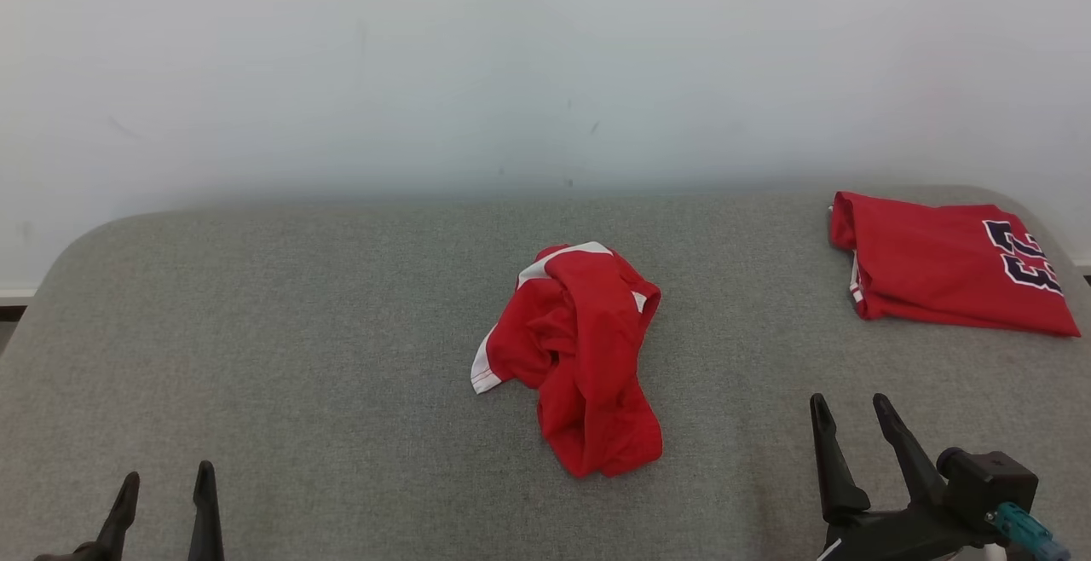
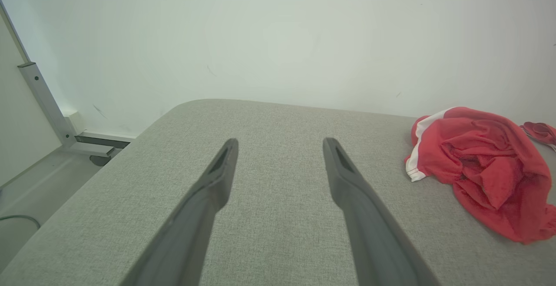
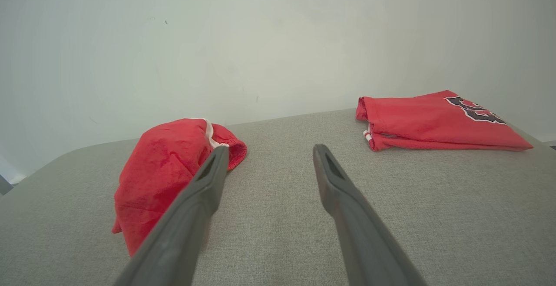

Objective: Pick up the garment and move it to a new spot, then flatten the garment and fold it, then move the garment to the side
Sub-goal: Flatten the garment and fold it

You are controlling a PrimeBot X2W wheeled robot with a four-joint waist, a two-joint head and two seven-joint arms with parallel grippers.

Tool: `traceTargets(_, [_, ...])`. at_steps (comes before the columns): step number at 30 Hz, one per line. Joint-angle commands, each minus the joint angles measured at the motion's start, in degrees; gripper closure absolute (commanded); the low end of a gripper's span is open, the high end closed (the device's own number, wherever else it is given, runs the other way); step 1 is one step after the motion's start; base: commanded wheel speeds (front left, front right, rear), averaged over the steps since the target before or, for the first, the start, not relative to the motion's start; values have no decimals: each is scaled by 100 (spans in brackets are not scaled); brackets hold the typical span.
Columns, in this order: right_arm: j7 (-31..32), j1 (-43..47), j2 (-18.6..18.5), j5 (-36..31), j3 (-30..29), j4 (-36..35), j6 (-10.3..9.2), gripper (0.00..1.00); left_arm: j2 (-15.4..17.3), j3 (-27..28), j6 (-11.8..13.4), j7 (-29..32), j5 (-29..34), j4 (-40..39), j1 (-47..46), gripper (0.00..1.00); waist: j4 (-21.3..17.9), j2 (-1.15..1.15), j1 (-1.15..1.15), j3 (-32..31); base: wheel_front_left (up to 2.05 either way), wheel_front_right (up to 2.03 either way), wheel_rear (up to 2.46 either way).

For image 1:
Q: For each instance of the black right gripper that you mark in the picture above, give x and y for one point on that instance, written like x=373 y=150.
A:
x=903 y=535

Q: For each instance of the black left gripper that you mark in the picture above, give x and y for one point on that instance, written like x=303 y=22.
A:
x=81 y=554

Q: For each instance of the red shorts with white stripe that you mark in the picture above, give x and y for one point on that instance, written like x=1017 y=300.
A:
x=588 y=356

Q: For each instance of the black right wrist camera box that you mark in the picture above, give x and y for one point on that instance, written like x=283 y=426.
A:
x=989 y=476

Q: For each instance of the white wall baseboard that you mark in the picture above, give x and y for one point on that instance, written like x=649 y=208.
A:
x=15 y=297

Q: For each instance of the red basketball jersey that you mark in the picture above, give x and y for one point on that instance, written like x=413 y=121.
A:
x=938 y=271

